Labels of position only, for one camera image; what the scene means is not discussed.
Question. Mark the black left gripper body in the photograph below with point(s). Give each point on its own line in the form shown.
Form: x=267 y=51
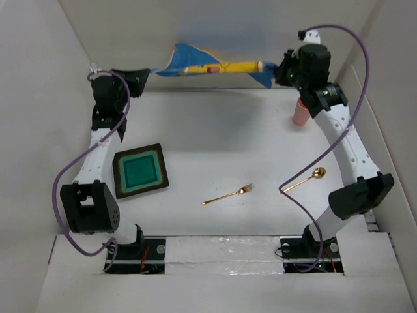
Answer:
x=121 y=103

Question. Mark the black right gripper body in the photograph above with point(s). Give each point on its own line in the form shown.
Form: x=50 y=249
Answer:
x=296 y=77

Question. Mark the pink plastic cup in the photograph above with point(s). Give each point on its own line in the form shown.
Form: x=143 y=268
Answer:
x=301 y=114

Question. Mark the blue Pikachu cloth placemat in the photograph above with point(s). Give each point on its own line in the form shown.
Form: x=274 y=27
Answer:
x=187 y=60

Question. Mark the green square plate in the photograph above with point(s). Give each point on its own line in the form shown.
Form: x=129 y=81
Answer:
x=139 y=170

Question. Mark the gold fork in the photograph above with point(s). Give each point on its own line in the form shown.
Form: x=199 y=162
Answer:
x=242 y=190

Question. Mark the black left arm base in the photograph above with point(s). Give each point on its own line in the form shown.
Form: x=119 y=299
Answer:
x=145 y=256

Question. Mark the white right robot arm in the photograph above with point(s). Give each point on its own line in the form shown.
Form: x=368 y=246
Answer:
x=364 y=185

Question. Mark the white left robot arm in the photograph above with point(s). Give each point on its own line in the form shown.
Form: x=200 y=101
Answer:
x=87 y=201

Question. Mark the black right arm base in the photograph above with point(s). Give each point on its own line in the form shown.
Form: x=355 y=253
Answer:
x=300 y=252

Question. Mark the gold spoon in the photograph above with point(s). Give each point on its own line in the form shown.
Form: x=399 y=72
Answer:
x=317 y=173

